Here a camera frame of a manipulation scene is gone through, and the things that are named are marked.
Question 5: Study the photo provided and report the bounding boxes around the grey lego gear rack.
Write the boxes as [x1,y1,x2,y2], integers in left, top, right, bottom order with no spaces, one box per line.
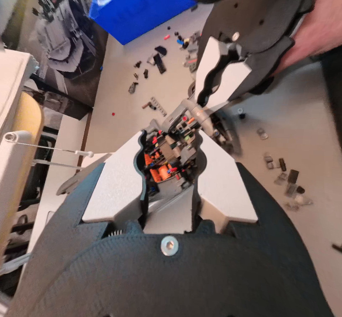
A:
[150,97,168,117]

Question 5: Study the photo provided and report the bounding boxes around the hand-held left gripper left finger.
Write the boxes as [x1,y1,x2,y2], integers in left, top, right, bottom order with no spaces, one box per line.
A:
[81,131,148,223]

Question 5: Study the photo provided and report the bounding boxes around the black lego set box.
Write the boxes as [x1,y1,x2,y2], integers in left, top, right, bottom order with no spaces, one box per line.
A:
[1,0,108,121]

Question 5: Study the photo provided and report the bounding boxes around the blue storage bin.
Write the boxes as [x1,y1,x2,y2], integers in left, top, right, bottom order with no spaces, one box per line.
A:
[89,0,197,46]

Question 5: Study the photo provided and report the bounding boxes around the pile of small lego pieces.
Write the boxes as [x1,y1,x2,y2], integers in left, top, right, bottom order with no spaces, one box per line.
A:
[175,30,201,73]

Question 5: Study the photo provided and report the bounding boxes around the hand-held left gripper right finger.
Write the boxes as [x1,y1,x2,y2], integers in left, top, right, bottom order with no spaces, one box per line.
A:
[192,133,259,234]

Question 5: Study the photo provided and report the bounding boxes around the black lego plate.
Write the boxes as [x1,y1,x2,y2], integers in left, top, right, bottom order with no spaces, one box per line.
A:
[154,54,167,74]

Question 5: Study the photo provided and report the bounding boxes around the lego instruction booklet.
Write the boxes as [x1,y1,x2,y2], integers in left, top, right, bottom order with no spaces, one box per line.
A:
[0,48,38,136]

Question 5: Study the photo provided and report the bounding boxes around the grey lego car model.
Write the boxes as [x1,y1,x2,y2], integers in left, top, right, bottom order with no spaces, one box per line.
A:
[56,98,242,211]

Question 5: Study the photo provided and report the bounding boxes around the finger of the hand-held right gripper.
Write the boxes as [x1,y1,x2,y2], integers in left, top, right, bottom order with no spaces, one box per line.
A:
[196,36,231,105]
[202,61,253,110]

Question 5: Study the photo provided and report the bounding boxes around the person's right hand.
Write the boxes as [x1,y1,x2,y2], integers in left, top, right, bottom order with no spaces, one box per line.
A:
[270,0,342,77]

